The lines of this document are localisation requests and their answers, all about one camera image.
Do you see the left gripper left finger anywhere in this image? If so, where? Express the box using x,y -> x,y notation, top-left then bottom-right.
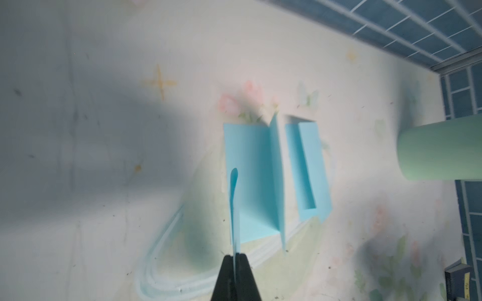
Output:
211,255 -> 235,301

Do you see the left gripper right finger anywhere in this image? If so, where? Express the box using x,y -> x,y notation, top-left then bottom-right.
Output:
235,253 -> 262,301

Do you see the light blue paper front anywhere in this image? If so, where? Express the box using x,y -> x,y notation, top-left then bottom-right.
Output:
229,168 -> 240,282

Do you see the light blue square paper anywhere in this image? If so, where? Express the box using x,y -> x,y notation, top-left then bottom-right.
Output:
223,115 -> 286,246

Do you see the floral table mat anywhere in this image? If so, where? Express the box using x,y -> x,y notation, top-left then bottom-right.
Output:
1,1 -> 465,300

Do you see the dark blue book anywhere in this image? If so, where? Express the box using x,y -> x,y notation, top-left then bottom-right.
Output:
444,259 -> 473,300

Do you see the green pen cup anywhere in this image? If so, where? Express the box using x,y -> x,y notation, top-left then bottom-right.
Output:
397,115 -> 481,181

